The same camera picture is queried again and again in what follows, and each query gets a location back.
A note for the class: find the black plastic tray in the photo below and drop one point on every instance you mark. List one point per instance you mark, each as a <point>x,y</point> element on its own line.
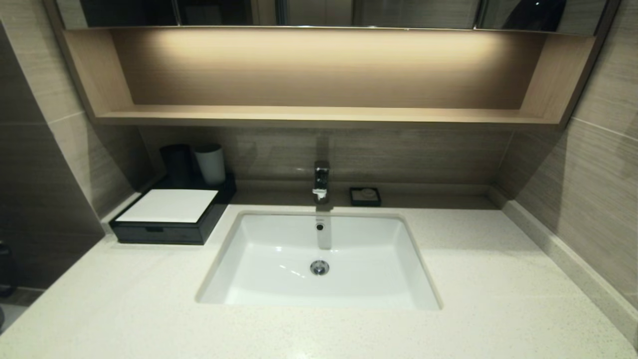
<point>164,234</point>

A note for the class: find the black amenity drawer box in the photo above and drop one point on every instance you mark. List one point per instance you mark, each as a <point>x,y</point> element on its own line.
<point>215,209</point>

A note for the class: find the white panel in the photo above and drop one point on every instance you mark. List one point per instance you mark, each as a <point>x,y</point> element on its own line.
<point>169,205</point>

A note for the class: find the chrome faucet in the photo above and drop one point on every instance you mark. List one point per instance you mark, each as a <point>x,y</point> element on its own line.
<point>321,182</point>

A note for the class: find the black soap dish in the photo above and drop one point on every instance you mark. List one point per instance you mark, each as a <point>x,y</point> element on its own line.
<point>353,198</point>

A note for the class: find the round soap bar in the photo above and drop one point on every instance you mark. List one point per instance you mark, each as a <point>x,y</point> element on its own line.
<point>369,193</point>

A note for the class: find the chrome sink drain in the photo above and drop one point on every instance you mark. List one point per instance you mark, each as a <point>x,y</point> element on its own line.
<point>319,268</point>

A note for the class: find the white sink basin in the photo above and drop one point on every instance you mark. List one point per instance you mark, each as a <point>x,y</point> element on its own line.
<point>369,259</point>

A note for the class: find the white cup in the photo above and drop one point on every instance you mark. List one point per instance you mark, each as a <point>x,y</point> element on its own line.
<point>210,164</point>

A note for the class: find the black cup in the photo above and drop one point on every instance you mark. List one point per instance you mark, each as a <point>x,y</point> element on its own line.
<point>175,164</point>

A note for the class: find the mirror cabinet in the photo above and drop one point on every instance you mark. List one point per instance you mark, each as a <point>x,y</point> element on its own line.
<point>224,12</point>

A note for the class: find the wooden wall shelf niche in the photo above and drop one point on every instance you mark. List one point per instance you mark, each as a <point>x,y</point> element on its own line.
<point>319,114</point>

